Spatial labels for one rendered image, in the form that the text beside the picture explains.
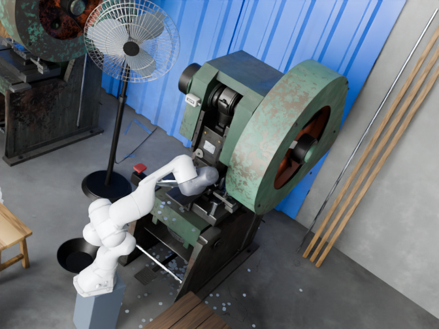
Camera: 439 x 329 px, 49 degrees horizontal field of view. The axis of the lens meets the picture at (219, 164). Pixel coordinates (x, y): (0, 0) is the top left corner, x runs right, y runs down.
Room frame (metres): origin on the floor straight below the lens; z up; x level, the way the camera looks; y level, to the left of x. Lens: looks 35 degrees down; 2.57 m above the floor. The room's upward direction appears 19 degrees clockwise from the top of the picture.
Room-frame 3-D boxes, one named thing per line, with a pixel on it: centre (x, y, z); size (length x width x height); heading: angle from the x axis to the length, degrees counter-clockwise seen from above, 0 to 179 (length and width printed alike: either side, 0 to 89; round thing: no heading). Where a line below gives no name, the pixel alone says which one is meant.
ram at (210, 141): (2.28, 0.07, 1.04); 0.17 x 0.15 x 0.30; 155
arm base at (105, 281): (1.60, 0.41, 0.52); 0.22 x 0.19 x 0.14; 138
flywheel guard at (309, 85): (2.27, -0.30, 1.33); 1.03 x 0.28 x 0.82; 155
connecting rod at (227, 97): (2.32, 0.05, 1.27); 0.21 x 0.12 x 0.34; 155
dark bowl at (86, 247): (2.04, 0.66, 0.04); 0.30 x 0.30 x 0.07
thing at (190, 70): (2.44, 0.27, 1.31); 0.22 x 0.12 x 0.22; 155
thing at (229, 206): (2.25, -0.10, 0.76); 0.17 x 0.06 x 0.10; 65
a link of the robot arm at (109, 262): (1.62, 0.35, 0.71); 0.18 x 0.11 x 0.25; 78
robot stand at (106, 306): (1.63, 0.39, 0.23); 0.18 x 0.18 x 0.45; 48
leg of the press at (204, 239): (2.33, -0.25, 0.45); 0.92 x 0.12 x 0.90; 155
